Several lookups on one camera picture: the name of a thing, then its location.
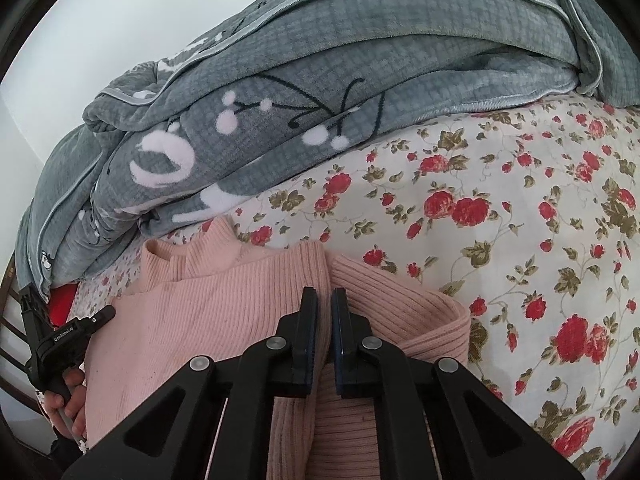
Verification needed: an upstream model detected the person's left hand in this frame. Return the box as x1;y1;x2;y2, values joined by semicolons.
42;367;89;443

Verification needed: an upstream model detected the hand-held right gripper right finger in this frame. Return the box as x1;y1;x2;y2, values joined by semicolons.
331;287;586;480

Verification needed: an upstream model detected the pink knit sweater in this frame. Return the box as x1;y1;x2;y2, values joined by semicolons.
82;215;473;480

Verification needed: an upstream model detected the floral bed sheet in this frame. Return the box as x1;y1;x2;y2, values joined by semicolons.
75;92;640;480

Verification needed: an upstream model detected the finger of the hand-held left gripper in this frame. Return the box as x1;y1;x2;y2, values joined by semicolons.
20;287;52;335
85;305;117;335

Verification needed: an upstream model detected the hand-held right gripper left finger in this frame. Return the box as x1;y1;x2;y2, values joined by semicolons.
60;286;321;480

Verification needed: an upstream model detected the red cushion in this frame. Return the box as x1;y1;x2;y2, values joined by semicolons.
47;282;81;331

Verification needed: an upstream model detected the thin white cable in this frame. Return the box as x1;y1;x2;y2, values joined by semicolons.
56;406;87;447

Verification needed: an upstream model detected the wooden bed frame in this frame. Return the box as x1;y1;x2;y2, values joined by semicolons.
0;255;26;391

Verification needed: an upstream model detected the grey printed blanket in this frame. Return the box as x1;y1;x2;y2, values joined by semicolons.
15;0;640;301

